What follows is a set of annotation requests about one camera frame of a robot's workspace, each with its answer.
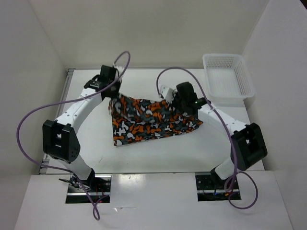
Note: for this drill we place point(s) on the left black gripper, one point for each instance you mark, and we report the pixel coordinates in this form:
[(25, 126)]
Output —
[(114, 96)]

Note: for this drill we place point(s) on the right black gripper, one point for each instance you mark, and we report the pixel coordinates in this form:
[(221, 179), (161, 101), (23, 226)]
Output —
[(176, 95)]

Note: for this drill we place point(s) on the camouflage orange black shorts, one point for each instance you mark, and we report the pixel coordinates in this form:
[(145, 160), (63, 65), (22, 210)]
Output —
[(137, 120)]

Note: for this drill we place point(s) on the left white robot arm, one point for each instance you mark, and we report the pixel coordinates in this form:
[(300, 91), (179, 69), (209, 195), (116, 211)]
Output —
[(60, 140)]

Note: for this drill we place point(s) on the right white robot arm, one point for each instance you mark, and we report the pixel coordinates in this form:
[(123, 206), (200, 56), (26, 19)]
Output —
[(249, 145)]

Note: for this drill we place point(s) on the white plastic basket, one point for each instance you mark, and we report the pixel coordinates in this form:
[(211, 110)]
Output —
[(228, 79)]

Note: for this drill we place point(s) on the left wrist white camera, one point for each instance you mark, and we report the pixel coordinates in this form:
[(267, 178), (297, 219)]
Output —
[(119, 69)]

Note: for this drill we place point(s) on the wrist white camera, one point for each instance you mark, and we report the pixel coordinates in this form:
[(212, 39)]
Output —
[(166, 93), (119, 69)]

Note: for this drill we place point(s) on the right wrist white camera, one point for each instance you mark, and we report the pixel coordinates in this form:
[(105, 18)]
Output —
[(166, 93)]

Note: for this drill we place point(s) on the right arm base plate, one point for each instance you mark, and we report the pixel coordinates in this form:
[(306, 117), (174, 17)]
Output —
[(208, 191)]

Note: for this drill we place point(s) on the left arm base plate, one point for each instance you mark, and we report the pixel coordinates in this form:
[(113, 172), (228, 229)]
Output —
[(76, 195)]

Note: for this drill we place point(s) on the aluminium table edge rail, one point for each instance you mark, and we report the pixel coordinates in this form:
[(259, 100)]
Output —
[(59, 108)]

